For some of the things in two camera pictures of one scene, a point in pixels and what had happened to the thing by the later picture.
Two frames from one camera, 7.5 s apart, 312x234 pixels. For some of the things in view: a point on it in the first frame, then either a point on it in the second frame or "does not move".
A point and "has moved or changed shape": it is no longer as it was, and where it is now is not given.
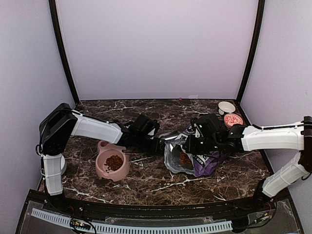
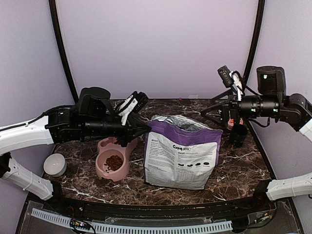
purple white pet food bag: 178,160 has moved or changed shape
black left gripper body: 153,149 to 124,136
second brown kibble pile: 114,162 does not move
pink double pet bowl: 112,162 does not move
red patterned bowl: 230,119 does not move
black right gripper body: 209,145 to 235,106
